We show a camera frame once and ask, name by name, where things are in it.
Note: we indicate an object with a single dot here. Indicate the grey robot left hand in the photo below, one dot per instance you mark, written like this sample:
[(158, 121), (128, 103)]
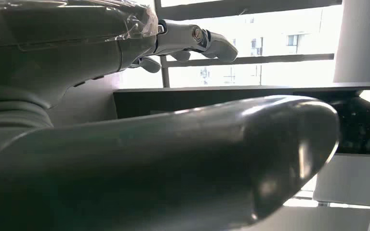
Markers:
[(140, 165)]

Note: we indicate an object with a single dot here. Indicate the black inbound scanning machine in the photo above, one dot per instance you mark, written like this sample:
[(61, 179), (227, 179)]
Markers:
[(360, 127)]

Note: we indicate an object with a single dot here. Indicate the white pillar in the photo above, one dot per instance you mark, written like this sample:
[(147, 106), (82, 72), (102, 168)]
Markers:
[(363, 41)]

